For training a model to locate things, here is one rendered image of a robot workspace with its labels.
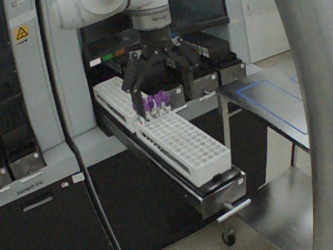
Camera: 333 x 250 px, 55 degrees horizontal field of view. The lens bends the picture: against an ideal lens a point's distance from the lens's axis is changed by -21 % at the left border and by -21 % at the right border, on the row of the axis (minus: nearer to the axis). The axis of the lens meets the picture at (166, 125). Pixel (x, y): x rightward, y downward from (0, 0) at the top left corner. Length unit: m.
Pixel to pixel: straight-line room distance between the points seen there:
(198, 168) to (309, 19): 0.63
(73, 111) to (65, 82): 0.11
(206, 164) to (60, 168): 0.56
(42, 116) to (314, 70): 1.06
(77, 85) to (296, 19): 1.04
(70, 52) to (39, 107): 0.21
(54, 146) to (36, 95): 0.21
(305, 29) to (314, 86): 0.05
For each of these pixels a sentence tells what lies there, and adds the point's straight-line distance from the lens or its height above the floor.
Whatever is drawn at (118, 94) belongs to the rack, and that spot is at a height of 0.86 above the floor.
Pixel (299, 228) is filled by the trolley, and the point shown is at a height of 0.28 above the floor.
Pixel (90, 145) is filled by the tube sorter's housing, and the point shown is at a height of 0.73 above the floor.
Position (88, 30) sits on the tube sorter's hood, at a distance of 1.22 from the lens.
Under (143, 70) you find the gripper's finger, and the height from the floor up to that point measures 1.05.
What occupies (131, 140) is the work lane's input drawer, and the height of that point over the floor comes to 0.80.
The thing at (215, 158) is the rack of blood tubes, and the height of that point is 0.87.
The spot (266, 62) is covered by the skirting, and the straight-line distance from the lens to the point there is 3.45.
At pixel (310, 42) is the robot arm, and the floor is 1.30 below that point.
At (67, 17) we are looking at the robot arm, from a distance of 0.73.
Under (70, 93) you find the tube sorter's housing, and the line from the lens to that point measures 1.27.
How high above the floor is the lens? 1.40
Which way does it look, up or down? 31 degrees down
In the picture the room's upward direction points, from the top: 10 degrees counter-clockwise
